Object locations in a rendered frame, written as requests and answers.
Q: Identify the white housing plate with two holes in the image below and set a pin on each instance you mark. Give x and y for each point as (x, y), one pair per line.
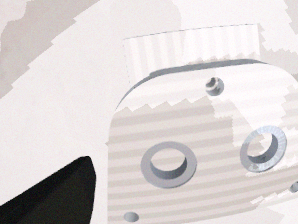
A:
(212, 124)

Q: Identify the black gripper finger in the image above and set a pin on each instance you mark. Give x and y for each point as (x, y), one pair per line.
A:
(66, 197)

